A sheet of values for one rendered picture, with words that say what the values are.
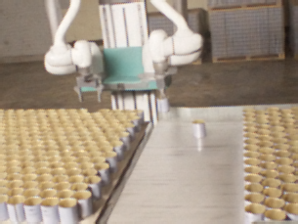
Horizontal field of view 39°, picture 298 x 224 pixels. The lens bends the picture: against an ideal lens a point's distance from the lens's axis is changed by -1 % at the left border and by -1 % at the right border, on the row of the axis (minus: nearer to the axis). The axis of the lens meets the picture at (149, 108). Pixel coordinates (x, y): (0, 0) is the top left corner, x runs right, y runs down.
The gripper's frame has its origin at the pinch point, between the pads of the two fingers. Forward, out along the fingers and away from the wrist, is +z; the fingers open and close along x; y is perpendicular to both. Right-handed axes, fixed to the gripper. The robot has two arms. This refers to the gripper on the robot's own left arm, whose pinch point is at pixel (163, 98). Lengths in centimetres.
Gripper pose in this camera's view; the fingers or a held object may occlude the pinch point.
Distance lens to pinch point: 242.1
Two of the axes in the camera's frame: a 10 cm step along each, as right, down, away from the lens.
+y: -9.8, 0.4, 2.2
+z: 1.1, 9.5, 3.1
